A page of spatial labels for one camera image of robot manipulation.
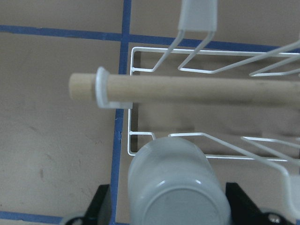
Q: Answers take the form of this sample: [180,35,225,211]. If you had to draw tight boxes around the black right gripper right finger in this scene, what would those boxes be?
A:
[225,182,269,225]

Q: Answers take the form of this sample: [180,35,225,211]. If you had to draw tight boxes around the white ikea cup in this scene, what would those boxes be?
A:
[127,137,233,225]

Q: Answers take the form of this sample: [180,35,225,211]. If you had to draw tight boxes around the white wire cup rack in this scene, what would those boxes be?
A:
[68,0,300,218]

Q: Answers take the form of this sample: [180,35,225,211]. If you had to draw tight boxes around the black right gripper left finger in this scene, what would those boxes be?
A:
[85,184,110,225]

